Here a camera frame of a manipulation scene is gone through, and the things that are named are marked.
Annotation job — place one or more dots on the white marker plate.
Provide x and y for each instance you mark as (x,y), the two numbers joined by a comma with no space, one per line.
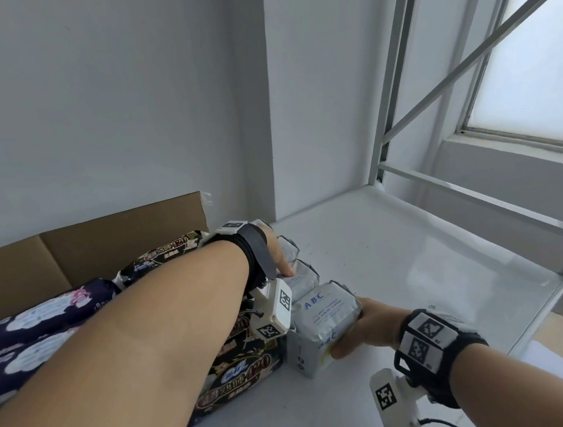
(425,336)
(230,225)

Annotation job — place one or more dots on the person's left hand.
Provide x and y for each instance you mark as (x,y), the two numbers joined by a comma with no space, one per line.
(278,256)

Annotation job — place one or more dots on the white metal shelf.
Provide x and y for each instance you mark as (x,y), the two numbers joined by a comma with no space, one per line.
(416,267)

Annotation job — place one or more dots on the brown cardboard sheet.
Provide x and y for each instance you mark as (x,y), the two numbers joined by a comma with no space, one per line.
(115,237)

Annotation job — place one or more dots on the frosted glass window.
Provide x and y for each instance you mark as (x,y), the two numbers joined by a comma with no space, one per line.
(536,72)

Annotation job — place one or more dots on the person's right forearm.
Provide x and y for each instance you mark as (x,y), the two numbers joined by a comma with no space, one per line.
(527,396)

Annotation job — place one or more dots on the person's left forearm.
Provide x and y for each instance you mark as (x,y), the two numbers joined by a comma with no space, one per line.
(103,377)

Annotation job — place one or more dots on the person's right hand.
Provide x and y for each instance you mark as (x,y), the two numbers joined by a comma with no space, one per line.
(377,328)

